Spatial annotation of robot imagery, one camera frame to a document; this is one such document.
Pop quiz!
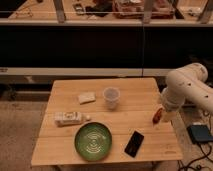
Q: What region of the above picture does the white labelled bottle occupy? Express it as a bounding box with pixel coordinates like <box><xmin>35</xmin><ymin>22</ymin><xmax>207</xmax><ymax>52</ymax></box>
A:
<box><xmin>54</xmin><ymin>112</ymin><xmax>91</xmax><ymax>127</ymax></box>

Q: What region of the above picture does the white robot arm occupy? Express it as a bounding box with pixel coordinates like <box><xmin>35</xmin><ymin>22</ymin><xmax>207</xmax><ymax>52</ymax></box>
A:
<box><xmin>161</xmin><ymin>63</ymin><xmax>213</xmax><ymax>122</ymax></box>

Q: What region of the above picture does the red orange small tool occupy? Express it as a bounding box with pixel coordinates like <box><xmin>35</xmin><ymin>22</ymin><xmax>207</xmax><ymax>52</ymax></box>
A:
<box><xmin>152</xmin><ymin>108</ymin><xmax>163</xmax><ymax>124</ymax></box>

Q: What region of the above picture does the dark blue box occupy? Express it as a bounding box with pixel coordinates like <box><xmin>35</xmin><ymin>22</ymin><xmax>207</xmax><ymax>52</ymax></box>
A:
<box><xmin>187</xmin><ymin>125</ymin><xmax>213</xmax><ymax>144</ymax></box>

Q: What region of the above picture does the black smartphone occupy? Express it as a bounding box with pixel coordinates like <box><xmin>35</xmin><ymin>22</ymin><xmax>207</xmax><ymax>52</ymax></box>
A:
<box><xmin>124</xmin><ymin>131</ymin><xmax>144</xmax><ymax>157</ymax></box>

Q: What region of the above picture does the translucent plastic cup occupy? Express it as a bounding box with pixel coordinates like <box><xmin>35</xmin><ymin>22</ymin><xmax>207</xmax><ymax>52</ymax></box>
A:
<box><xmin>103</xmin><ymin>87</ymin><xmax>120</xmax><ymax>110</ymax></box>

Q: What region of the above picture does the green patterned plate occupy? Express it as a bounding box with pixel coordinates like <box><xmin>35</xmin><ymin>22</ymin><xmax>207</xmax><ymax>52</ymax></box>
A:
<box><xmin>74</xmin><ymin>122</ymin><xmax>112</xmax><ymax>162</ymax></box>

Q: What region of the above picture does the wooden table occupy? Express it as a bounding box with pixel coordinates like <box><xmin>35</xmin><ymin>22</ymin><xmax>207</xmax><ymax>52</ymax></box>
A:
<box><xmin>31</xmin><ymin>78</ymin><xmax>182</xmax><ymax>166</ymax></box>

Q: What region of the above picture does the beige sponge block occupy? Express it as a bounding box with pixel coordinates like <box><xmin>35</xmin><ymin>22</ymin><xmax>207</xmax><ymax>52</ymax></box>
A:
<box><xmin>78</xmin><ymin>92</ymin><xmax>96</xmax><ymax>104</ymax></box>

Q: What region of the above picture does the red tray on shelf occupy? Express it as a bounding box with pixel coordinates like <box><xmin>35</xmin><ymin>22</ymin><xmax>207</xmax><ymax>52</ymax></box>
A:
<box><xmin>112</xmin><ymin>0</ymin><xmax>175</xmax><ymax>19</ymax></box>

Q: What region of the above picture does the black device on shelf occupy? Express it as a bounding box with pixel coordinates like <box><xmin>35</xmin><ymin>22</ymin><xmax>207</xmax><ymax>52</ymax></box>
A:
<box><xmin>73</xmin><ymin>3</ymin><xmax>85</xmax><ymax>15</ymax></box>

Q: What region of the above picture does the metal shelf rack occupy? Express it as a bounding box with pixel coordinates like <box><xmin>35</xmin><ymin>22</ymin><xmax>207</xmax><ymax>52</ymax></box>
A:
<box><xmin>0</xmin><ymin>0</ymin><xmax>213</xmax><ymax>78</ymax></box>

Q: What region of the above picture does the black floor cable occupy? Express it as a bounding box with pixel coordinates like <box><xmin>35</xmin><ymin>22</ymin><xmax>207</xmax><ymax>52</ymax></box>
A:
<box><xmin>177</xmin><ymin>141</ymin><xmax>213</xmax><ymax>171</ymax></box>

